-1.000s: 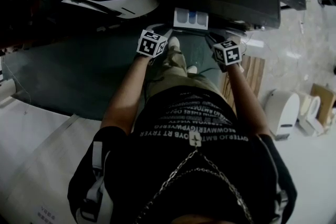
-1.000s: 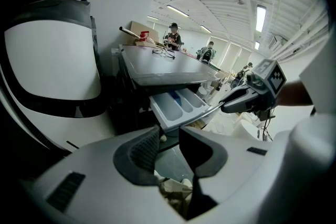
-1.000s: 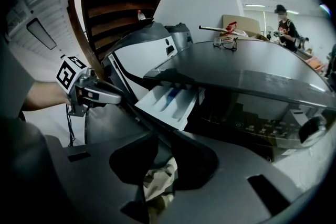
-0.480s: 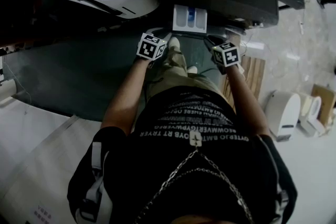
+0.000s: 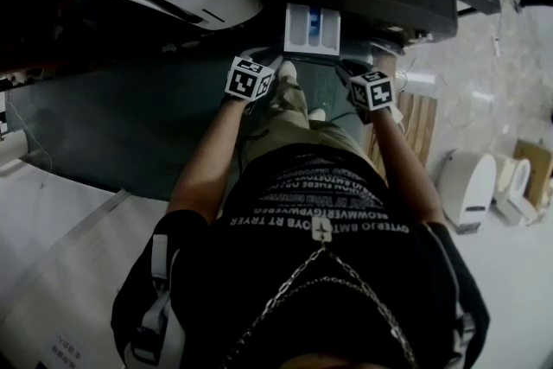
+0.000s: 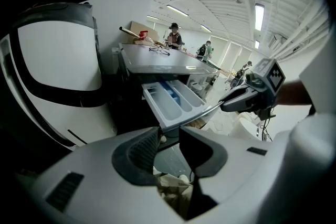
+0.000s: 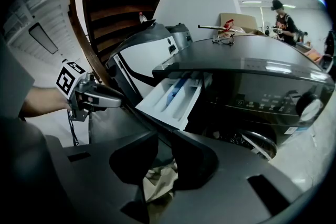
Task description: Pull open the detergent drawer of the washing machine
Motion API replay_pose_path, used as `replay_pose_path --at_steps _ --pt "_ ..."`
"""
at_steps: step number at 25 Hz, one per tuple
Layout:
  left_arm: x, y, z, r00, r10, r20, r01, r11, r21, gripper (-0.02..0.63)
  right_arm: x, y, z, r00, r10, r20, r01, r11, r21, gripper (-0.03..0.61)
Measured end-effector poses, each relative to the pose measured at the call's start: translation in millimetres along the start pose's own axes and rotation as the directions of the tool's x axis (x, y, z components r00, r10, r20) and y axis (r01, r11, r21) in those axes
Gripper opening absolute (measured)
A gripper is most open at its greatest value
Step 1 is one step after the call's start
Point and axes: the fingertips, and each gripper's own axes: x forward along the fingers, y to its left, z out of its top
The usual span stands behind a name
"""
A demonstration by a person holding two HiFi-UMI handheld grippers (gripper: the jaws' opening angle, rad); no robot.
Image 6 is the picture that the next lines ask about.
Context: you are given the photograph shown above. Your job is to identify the grey washing machine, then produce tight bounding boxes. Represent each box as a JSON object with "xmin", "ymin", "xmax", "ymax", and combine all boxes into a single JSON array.
[{"xmin": 112, "ymin": 42, "xmax": 224, "ymax": 140}]

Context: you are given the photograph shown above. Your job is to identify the white air conditioner unit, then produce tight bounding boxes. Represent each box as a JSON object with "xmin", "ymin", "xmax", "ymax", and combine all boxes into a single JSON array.
[{"xmin": 269, "ymin": 34, "xmax": 284, "ymax": 52}]

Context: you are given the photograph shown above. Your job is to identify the brown cardboard box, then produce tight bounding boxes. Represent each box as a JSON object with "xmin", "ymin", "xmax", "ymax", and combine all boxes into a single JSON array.
[{"xmin": 130, "ymin": 20, "xmax": 160, "ymax": 43}]

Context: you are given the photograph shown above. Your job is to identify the white detergent drawer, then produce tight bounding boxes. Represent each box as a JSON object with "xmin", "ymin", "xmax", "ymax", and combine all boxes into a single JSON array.
[{"xmin": 141, "ymin": 80, "xmax": 224, "ymax": 132}]

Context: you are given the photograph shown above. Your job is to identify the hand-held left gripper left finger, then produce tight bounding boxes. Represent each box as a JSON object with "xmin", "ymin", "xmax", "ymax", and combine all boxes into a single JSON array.
[{"xmin": 15, "ymin": 126, "xmax": 186, "ymax": 224}]

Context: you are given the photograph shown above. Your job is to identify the black-rimmed eyeglasses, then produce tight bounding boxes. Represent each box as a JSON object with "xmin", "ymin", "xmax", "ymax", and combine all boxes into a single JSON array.
[{"xmin": 149, "ymin": 46, "xmax": 171, "ymax": 56}]

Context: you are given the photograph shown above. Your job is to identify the white round seat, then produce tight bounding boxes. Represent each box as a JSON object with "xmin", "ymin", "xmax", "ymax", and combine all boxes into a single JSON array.
[{"xmin": 228, "ymin": 112, "xmax": 263, "ymax": 141}]

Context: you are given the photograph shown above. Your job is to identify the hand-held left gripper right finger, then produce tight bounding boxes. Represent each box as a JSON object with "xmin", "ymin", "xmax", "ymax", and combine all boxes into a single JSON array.
[{"xmin": 179, "ymin": 112, "xmax": 336, "ymax": 224}]

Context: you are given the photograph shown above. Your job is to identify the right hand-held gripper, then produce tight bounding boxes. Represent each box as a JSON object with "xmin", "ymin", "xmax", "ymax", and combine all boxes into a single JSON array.
[{"xmin": 219, "ymin": 58, "xmax": 287, "ymax": 121}]

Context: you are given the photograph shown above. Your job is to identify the white appliance with black trim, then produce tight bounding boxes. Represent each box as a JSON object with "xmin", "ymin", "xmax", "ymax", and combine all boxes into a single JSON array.
[{"xmin": 0, "ymin": 2, "xmax": 118, "ymax": 152}]

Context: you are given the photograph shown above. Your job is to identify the beige cloth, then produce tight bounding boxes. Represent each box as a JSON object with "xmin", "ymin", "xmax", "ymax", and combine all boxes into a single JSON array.
[{"xmin": 153, "ymin": 167, "xmax": 196, "ymax": 220}]

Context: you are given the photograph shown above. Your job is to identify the black cable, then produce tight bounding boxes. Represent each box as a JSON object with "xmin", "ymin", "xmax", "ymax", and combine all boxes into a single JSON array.
[{"xmin": 259, "ymin": 118, "xmax": 274, "ymax": 142}]

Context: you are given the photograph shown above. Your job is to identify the cardboard tube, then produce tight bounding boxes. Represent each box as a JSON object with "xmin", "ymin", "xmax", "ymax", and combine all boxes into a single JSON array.
[{"xmin": 119, "ymin": 26, "xmax": 139, "ymax": 38}]

